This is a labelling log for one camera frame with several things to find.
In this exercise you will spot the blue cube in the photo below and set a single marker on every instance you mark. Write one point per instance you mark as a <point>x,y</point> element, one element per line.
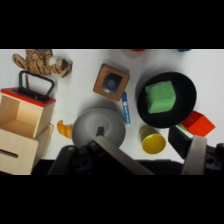
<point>184,50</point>

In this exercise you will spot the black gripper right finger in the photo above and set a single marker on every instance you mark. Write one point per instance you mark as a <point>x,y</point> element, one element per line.
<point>195,156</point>

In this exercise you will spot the small green block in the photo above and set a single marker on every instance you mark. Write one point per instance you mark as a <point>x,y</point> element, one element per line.
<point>181,128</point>

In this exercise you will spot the red block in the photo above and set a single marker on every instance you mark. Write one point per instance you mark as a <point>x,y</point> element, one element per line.
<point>200,125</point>

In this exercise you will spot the orange toy croissant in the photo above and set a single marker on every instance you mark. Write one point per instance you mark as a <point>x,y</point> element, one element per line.
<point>65,130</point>

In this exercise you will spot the green foam block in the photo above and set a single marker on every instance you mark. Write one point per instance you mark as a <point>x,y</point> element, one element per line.
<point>160,98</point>

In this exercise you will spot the wooden box with red rim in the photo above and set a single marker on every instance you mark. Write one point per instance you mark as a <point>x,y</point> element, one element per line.
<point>20,115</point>

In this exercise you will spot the wooden block with blue dot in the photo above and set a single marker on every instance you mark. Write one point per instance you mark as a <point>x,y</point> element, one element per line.
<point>100,86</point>

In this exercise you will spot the yellow cup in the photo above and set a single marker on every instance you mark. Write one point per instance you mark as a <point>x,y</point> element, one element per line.
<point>153,143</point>

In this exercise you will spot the black round plate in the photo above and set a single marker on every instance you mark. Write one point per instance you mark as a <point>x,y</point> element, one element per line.
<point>183,90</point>

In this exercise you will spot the orange cup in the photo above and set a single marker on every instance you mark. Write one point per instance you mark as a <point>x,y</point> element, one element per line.
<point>137,50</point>

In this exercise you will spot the light wooden box with slot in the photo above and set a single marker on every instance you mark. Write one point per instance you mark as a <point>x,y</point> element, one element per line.
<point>23,143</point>

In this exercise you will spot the blue marker pen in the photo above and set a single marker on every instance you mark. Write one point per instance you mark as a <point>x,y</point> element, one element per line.
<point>125,110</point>

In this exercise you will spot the striped tiger plush toy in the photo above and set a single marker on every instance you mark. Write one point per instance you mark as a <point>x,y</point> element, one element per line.
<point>40,65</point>

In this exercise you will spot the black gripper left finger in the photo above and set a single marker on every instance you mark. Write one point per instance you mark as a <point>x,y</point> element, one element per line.
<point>120,156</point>

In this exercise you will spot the grey bowl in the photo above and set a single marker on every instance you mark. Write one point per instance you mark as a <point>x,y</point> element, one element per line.
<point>86,126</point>

